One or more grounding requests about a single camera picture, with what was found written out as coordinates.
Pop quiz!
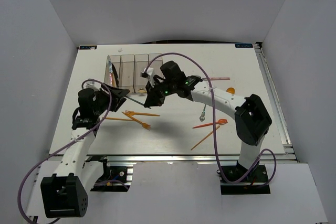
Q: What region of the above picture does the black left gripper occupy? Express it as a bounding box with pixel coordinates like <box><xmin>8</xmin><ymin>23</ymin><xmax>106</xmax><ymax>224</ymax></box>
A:
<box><xmin>93</xmin><ymin>83</ymin><xmax>129</xmax><ymax>115</ymax></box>

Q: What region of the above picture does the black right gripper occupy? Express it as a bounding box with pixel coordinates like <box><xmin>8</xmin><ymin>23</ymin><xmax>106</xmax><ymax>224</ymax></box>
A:
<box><xmin>144</xmin><ymin>79</ymin><xmax>176</xmax><ymax>108</ymax></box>

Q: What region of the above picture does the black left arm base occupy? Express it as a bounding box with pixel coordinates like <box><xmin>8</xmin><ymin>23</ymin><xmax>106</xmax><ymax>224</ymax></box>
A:
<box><xmin>82</xmin><ymin>156</ymin><xmax>131</xmax><ymax>192</ymax></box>

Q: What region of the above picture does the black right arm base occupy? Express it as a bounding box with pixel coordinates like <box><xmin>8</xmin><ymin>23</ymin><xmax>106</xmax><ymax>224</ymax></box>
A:
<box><xmin>216</xmin><ymin>165</ymin><xmax>271</xmax><ymax>195</ymax></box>

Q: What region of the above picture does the gold spoon ornate handle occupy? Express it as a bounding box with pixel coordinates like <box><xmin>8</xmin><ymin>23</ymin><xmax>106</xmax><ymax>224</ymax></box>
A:
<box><xmin>199</xmin><ymin>104</ymin><xmax>207</xmax><ymax>122</ymax></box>

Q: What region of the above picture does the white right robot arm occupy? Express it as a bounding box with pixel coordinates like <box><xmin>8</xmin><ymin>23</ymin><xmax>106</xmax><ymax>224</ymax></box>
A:
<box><xmin>141</xmin><ymin>61</ymin><xmax>272</xmax><ymax>182</ymax></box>

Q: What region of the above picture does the black XDOF label right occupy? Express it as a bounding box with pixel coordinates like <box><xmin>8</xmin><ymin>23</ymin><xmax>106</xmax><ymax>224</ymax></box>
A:
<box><xmin>235</xmin><ymin>43</ymin><xmax>254</xmax><ymax>48</ymax></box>

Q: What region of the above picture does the clear four-slot utensil organizer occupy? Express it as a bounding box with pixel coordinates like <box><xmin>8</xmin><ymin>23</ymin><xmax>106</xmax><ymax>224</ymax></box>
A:
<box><xmin>104</xmin><ymin>53</ymin><xmax>159</xmax><ymax>94</ymax></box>

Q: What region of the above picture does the aluminium frame rail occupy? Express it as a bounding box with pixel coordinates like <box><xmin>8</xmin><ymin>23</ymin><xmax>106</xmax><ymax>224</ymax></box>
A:
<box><xmin>254</xmin><ymin>42</ymin><xmax>299</xmax><ymax>163</ymax></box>

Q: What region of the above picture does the white front panel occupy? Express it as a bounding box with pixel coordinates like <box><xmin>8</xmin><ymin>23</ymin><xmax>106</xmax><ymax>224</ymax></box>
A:
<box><xmin>25</xmin><ymin>161</ymin><xmax>329</xmax><ymax>224</ymax></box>

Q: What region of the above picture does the black knife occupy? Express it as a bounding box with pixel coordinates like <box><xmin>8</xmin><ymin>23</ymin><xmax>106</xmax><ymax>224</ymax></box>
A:
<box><xmin>111</xmin><ymin>63</ymin><xmax>119</xmax><ymax>88</ymax></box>

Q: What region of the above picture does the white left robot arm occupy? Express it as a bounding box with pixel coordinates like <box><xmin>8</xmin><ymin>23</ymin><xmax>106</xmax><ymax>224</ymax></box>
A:
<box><xmin>40</xmin><ymin>84</ymin><xmax>129</xmax><ymax>219</ymax></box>

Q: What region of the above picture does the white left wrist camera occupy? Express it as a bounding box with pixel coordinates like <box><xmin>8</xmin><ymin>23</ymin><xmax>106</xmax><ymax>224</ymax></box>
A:
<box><xmin>81</xmin><ymin>79</ymin><xmax>100</xmax><ymax>91</ymax></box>

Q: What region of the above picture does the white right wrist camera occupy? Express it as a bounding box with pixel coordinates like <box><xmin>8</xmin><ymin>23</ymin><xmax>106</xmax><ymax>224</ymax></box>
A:
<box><xmin>140</xmin><ymin>67</ymin><xmax>155</xmax><ymax>80</ymax></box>

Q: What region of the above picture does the black XDOF label left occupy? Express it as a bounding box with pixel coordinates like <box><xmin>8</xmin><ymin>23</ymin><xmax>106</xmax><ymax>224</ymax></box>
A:
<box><xmin>79</xmin><ymin>45</ymin><xmax>97</xmax><ymax>50</ymax></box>

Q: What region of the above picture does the orange plastic spoon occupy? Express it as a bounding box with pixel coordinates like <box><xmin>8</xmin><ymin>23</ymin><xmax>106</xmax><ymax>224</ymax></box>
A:
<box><xmin>226</xmin><ymin>87</ymin><xmax>235</xmax><ymax>94</ymax></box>

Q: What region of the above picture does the red-orange plastic fork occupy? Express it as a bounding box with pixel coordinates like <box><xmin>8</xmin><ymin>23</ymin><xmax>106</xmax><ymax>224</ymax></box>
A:
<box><xmin>193</xmin><ymin>119</ymin><xmax>228</xmax><ymax>129</ymax></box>

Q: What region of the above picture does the orange plastic knife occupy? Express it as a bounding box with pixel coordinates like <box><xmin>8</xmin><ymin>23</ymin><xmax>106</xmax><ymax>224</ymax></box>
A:
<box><xmin>111</xmin><ymin>72</ymin><xmax>118</xmax><ymax>87</ymax></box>

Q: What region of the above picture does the orange fork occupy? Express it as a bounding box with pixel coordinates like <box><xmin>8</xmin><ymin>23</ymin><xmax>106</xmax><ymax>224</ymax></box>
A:
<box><xmin>122</xmin><ymin>112</ymin><xmax>151</xmax><ymax>130</ymax></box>
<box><xmin>124</xmin><ymin>111</ymin><xmax>160</xmax><ymax>116</ymax></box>

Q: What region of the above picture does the teal plastic knife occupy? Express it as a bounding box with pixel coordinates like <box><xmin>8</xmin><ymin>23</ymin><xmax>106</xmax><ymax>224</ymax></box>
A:
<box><xmin>126</xmin><ymin>96</ymin><xmax>152</xmax><ymax>109</ymax></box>

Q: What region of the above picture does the black xdof label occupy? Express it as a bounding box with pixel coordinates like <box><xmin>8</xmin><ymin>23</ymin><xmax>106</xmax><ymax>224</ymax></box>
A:
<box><xmin>235</xmin><ymin>43</ymin><xmax>254</xmax><ymax>48</ymax></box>
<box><xmin>79</xmin><ymin>45</ymin><xmax>97</xmax><ymax>50</ymax></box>

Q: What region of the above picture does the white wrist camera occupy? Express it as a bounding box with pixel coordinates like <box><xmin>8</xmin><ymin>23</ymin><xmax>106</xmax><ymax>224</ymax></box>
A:
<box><xmin>140</xmin><ymin>67</ymin><xmax>155</xmax><ymax>80</ymax></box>
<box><xmin>81</xmin><ymin>79</ymin><xmax>100</xmax><ymax>91</ymax></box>

